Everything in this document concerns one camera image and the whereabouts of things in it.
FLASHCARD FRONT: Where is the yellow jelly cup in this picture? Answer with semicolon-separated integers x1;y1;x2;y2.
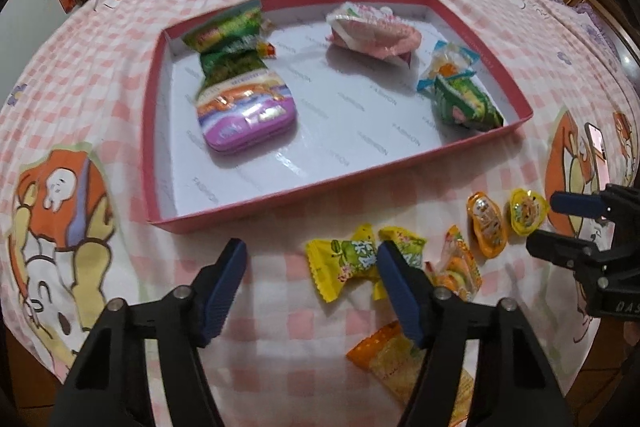
509;188;550;237

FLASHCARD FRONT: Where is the orange rice cracker pack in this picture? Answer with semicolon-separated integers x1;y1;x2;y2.
345;319;476;427

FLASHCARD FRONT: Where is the orange jelly cup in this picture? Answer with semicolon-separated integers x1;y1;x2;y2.
466;192;508;259

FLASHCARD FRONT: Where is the burger gummy packet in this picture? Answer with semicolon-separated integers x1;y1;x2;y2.
425;225;483;301

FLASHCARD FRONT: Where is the yellow candy wrapper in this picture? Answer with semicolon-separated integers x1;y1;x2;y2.
305;223;380;303
371;227;427;301

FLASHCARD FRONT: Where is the green pea snack bag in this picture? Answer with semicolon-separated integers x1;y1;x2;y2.
433;74;503;132

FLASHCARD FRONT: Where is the pink peach jelly pouch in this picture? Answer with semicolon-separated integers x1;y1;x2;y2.
326;2;422;68

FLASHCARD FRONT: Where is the purple candy tin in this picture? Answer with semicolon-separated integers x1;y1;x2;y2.
195;68;297;153

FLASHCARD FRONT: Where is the dark green snack bag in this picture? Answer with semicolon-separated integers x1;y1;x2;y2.
195;37;266;98

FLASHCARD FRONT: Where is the green triangular snack bag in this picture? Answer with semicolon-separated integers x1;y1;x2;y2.
182;0;262;53

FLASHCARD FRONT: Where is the clear blue-edged snack packet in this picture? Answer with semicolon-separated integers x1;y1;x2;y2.
416;40;480;92

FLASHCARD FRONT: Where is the clear rainbow candy packet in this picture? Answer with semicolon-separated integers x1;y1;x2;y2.
256;41;277;58

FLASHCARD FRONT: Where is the pink smartphone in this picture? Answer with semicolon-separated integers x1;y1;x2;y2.
585;122;608;172

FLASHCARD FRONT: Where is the pink checkered cartoon bedsheet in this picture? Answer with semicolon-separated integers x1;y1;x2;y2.
1;0;639;426

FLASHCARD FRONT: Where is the pink shallow cardboard box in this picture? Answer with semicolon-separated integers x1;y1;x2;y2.
140;0;533;233

